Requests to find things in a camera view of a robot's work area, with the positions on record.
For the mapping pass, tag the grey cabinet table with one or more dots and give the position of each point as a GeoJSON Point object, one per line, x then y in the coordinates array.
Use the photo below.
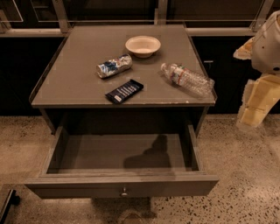
{"type": "Point", "coordinates": [71, 82]}

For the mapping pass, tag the black object at floor edge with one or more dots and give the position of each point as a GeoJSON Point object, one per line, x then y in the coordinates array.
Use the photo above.
{"type": "Point", "coordinates": [11, 199]}

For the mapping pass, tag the white paper bowl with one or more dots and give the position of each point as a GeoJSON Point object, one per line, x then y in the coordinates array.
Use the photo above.
{"type": "Point", "coordinates": [143, 46]}

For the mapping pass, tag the metal drawer knob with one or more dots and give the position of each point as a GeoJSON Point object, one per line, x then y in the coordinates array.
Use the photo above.
{"type": "Point", "coordinates": [124, 192]}

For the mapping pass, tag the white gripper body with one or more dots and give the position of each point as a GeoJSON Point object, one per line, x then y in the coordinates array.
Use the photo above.
{"type": "Point", "coordinates": [267, 52]}

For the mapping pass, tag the silver blue redbull can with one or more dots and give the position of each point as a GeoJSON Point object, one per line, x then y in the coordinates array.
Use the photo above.
{"type": "Point", "coordinates": [114, 66]}

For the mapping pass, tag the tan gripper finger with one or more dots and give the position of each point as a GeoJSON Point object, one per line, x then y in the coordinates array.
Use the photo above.
{"type": "Point", "coordinates": [259, 97]}
{"type": "Point", "coordinates": [244, 52]}

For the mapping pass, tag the open grey top drawer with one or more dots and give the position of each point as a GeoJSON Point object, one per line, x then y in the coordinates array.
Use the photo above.
{"type": "Point", "coordinates": [149, 162]}

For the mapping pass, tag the clear plastic water bottle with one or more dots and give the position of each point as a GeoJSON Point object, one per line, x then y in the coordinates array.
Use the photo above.
{"type": "Point", "coordinates": [196, 83]}

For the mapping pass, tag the dark blue snack packet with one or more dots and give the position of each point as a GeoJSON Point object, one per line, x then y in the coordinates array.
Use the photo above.
{"type": "Point", "coordinates": [124, 92]}

